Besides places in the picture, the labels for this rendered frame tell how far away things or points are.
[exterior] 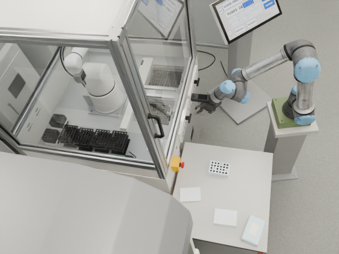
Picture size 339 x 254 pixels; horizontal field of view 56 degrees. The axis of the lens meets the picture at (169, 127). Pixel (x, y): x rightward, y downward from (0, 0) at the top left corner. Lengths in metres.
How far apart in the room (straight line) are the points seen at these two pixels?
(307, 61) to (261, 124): 1.58
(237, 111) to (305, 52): 1.59
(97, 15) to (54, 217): 0.68
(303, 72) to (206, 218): 0.97
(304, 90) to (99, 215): 1.27
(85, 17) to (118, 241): 0.74
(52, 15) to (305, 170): 2.39
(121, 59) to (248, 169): 1.26
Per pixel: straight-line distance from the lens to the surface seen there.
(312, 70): 1.69
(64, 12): 1.26
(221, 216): 1.90
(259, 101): 3.29
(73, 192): 1.01
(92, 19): 1.17
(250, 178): 2.05
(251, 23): 2.57
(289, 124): 2.23
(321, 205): 2.91
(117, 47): 1.04
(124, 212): 0.98
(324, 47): 3.97
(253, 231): 1.90
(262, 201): 2.01
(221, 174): 2.01
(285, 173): 2.92
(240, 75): 1.90
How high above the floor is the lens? 2.63
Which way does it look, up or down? 56 degrees down
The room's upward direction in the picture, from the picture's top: 14 degrees counter-clockwise
